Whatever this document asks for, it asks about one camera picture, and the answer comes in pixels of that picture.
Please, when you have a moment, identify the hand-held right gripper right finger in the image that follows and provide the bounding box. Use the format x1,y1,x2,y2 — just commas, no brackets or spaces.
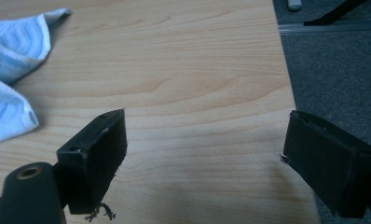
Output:
282,109,371,218

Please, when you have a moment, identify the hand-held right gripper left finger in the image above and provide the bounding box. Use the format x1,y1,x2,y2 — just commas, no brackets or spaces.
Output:
56,108,129,216

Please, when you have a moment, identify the light blue striped towel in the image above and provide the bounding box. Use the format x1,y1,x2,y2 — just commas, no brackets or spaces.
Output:
0,7,73,145

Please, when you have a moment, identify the metal floor rail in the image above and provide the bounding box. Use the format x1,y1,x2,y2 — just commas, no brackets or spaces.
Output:
278,21,371,35

